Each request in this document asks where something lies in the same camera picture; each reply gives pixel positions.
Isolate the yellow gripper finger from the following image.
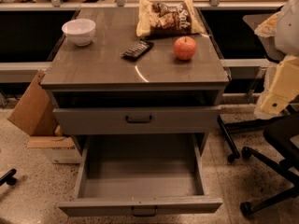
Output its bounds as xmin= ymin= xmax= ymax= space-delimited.
xmin=254 ymin=12 xmax=279 ymax=37
xmin=261 ymin=57 xmax=299 ymax=115

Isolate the red apple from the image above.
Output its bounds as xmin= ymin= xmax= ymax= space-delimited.
xmin=174 ymin=36 xmax=196 ymax=61

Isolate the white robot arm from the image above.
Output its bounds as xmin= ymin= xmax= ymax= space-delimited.
xmin=254 ymin=0 xmax=299 ymax=115

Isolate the grey open lower drawer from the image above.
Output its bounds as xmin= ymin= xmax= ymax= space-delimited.
xmin=59 ymin=133 xmax=222 ymax=217

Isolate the grey drawer cabinet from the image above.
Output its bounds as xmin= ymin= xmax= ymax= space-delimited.
xmin=41 ymin=7 xmax=229 ymax=149

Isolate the grey upper drawer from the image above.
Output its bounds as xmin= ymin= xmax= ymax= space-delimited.
xmin=53 ymin=105 xmax=220 ymax=135

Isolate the black office chair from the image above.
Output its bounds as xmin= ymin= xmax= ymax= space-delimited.
xmin=240 ymin=112 xmax=299 ymax=217

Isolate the yellow brown chip bag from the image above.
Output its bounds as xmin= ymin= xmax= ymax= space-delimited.
xmin=136 ymin=0 xmax=204 ymax=37

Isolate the black snack bar packet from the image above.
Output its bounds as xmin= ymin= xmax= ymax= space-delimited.
xmin=121 ymin=40 xmax=154 ymax=62

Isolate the white bowl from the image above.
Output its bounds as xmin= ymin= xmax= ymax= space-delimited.
xmin=62 ymin=19 xmax=96 ymax=46

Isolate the brown cardboard box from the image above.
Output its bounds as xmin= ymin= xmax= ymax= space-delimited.
xmin=7 ymin=70 xmax=81 ymax=164

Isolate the black chair wheel leg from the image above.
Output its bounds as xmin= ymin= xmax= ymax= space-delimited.
xmin=0 ymin=169 xmax=17 ymax=186

